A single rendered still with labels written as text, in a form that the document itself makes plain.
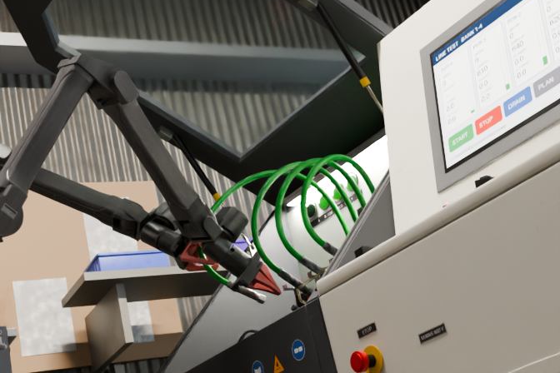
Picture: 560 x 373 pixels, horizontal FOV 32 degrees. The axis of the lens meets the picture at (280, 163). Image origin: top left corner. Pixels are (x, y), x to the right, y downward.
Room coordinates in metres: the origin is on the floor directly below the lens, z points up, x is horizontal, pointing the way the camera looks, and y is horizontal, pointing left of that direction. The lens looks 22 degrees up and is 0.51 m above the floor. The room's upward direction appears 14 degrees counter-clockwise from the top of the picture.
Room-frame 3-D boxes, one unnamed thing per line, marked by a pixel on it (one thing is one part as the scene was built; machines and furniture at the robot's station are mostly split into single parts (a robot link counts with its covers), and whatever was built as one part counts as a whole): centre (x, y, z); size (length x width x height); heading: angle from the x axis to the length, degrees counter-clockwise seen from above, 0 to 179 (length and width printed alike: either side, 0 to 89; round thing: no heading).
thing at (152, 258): (3.51, 0.65, 1.65); 0.28 x 0.19 x 0.09; 122
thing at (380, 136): (2.38, -0.17, 1.43); 0.54 x 0.03 x 0.02; 41
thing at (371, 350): (1.68, -0.06, 0.80); 0.05 x 0.04 x 0.05; 41
